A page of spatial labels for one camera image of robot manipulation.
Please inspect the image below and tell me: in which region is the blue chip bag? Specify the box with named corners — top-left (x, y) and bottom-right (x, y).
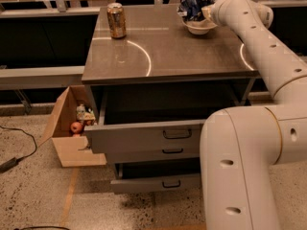
top-left (177, 0), bottom-right (215, 21)

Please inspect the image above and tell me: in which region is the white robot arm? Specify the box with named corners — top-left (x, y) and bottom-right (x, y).
top-left (200, 0), bottom-right (307, 230)

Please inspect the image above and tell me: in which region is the white paper bowl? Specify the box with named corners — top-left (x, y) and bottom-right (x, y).
top-left (182, 19), bottom-right (217, 35)

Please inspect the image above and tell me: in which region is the gold soda can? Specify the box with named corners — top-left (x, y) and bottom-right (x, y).
top-left (106, 3), bottom-right (127, 38)

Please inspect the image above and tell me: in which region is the grey drawer cabinet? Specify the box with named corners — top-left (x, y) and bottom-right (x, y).
top-left (81, 2), bottom-right (261, 196)

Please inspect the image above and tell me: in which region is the top grey drawer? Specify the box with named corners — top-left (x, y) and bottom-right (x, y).
top-left (86, 80), bottom-right (248, 153)

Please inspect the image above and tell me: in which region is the grey drawer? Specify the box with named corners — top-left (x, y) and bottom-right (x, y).
top-left (106, 147), bottom-right (200, 164)
top-left (86, 80), bottom-right (248, 153)
top-left (110, 157), bottom-right (201, 194)

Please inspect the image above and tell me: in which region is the small snack package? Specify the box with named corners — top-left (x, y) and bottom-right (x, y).
top-left (76, 104), bottom-right (96, 126)

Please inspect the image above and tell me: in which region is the middle grey drawer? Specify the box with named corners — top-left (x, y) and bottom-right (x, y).
top-left (106, 147), bottom-right (200, 164)

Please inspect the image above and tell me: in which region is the bottom grey drawer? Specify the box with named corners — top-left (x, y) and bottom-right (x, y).
top-left (110, 157), bottom-right (201, 194)

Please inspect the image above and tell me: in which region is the cardboard box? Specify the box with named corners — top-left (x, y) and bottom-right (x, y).
top-left (38, 85), bottom-right (106, 167)

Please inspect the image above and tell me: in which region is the red apple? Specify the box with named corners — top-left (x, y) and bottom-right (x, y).
top-left (70, 122), bottom-right (83, 134)

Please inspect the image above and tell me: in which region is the grey metal shelf rail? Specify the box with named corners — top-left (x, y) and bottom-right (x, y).
top-left (0, 66), bottom-right (84, 90)

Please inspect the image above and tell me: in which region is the black power cable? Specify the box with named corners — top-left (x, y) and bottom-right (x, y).
top-left (0, 125), bottom-right (38, 174)

